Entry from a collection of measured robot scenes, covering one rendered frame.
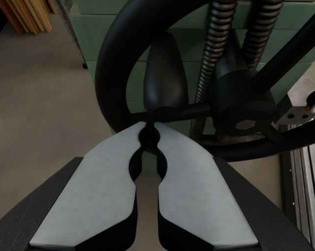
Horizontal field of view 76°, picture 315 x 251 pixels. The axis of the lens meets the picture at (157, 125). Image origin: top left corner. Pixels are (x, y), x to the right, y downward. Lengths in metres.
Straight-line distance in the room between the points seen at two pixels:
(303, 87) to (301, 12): 0.34
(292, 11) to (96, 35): 0.27
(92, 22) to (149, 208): 0.81
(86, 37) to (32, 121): 1.00
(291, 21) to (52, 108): 1.23
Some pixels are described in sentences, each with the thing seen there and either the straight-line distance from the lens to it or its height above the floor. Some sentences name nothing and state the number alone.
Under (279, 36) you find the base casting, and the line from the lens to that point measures 0.42.
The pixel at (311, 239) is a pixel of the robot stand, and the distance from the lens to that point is 0.93.
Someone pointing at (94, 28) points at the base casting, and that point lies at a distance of 0.37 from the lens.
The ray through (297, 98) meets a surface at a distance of 0.56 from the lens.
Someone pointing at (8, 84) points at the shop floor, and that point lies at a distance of 1.61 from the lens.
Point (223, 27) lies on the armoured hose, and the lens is 0.23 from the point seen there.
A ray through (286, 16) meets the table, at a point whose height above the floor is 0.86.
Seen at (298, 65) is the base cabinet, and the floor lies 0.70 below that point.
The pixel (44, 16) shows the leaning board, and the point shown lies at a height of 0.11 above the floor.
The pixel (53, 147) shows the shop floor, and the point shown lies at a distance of 1.20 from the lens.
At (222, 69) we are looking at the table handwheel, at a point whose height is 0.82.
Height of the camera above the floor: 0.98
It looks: 59 degrees down
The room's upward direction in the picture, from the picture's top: 2 degrees clockwise
